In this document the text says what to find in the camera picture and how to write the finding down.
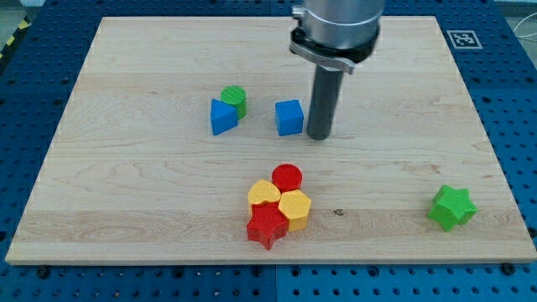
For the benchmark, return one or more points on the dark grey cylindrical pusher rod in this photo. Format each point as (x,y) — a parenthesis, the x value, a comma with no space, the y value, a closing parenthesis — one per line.
(324,96)

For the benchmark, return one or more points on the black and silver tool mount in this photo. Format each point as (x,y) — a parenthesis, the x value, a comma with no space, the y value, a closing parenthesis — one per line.
(333,59)

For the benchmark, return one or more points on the green star block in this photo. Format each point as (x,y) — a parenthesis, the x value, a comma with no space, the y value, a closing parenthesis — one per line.
(452,207)

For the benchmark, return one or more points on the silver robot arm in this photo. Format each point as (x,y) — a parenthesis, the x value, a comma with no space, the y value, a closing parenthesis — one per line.
(335,35)

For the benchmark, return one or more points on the red star block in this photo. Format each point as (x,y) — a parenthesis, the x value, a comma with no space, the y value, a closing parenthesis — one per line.
(267,224)

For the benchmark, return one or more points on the blue cube block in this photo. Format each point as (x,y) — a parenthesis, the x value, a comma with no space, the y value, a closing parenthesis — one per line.
(289,117)

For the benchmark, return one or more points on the green cylinder block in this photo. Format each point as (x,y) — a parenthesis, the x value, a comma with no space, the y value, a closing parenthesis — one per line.
(236,96)

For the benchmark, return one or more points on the red cylinder block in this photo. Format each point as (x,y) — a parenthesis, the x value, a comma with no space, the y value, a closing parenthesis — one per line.
(287,177)

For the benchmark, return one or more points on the blue triangle block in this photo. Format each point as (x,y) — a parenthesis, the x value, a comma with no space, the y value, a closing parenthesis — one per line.
(222,116)

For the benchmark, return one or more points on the white fiducial marker tag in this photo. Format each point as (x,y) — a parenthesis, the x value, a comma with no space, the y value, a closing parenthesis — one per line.
(464,39)

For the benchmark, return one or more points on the yellow hexagon block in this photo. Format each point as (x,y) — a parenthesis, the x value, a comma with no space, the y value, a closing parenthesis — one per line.
(295,206)

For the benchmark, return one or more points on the yellow heart block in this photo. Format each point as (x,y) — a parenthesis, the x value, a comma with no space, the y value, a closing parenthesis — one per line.
(263,191)

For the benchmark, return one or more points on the light wooden board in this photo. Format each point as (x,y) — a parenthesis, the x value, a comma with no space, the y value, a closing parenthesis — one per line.
(134,175)

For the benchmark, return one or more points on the yellow black hazard tape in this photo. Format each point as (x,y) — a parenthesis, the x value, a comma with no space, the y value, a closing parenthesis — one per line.
(16,37)

